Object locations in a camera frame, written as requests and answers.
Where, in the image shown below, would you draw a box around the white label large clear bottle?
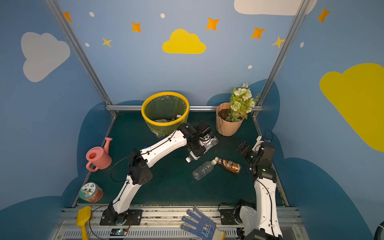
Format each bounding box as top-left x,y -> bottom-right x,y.
186,137 -> 219,163

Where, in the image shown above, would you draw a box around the clear slim white cap bottle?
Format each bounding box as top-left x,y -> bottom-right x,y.
173,115 -> 182,121

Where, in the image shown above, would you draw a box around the purple grape label bottle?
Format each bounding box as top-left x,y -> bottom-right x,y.
153,119 -> 172,123

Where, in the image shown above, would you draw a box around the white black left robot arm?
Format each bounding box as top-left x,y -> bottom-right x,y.
100,121 -> 218,226

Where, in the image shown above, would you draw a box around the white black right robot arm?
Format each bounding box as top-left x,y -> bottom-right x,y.
237,141 -> 283,240

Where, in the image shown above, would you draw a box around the yellow rimmed waste bin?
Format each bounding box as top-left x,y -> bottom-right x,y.
141,92 -> 190,138

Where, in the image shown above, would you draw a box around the brown tea bottle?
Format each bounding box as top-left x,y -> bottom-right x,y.
215,157 -> 242,174

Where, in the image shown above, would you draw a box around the peach plastic flower pot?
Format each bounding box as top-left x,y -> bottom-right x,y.
216,103 -> 243,137

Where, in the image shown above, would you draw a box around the white green artificial flowers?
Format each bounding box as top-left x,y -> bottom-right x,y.
225,83 -> 260,123

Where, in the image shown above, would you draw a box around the blue dotted work glove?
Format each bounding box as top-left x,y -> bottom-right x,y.
180,207 -> 226,240

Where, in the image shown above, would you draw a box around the pink watering can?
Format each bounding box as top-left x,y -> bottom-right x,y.
86,137 -> 113,172

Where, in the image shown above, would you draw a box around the round jar printed lid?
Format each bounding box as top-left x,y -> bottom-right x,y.
79,182 -> 104,203

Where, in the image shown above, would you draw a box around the yellow toy shovel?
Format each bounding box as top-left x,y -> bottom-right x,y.
76,206 -> 91,240

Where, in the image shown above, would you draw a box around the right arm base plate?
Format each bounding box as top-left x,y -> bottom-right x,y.
219,209 -> 243,225

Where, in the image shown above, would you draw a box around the aluminium frame back bar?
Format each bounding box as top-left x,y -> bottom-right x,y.
106,105 -> 263,112

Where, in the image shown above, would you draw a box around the aluminium front rail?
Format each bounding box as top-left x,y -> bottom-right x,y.
49,204 -> 309,240

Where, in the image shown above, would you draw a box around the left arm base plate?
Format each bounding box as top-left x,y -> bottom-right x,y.
100,209 -> 143,226

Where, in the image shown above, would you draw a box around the aluminium frame right post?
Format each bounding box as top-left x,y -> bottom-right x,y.
252,0 -> 311,120

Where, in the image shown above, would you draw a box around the aluminium frame post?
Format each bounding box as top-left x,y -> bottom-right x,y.
45,0 -> 113,107
252,0 -> 311,120

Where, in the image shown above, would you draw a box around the aluminium frame left post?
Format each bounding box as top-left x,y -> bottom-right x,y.
45,0 -> 113,107

